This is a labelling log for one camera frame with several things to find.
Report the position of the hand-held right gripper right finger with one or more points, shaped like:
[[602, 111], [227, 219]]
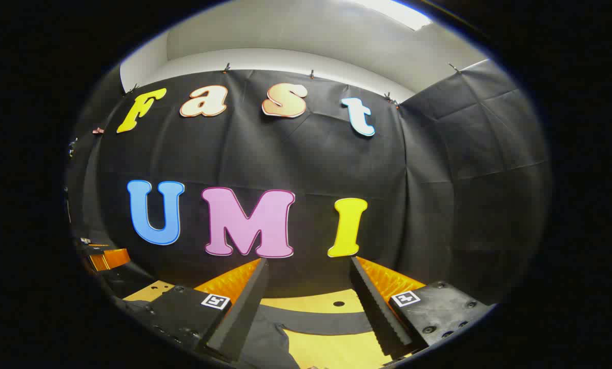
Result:
[[380, 318]]

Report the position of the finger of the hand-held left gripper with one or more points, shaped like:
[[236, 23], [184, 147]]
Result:
[[108, 259]]

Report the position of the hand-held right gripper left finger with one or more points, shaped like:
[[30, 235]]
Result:
[[237, 318]]

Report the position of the dark grey shirt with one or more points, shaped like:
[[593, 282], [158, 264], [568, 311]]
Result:
[[270, 343]]

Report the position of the black backdrop cloth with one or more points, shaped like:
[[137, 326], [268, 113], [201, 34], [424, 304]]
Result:
[[285, 154]]

